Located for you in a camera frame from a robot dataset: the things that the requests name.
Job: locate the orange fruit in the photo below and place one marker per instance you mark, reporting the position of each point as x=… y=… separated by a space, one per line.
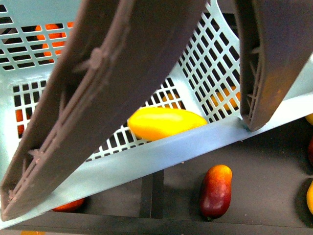
x=70 y=207

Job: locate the brown basket handle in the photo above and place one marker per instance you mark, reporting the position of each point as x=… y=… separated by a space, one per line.
x=71 y=73

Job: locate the pale yellow mango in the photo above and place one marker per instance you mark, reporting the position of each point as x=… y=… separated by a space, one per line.
x=155 y=123

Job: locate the black display bin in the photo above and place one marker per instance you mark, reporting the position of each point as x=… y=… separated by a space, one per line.
x=271 y=176

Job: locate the red orange mango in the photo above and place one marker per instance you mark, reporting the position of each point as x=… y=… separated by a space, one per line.
x=216 y=192

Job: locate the orange yellow mango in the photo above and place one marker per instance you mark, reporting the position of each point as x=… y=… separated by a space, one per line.
x=309 y=198

